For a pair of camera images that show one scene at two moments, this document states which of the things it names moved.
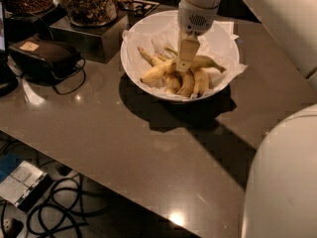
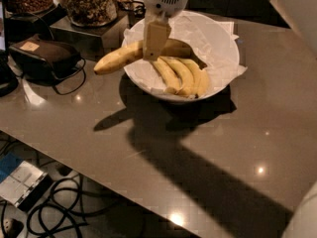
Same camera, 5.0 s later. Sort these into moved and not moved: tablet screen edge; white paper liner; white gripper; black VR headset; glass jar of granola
Moved: white gripper
Not moved: tablet screen edge; white paper liner; glass jar of granola; black VR headset
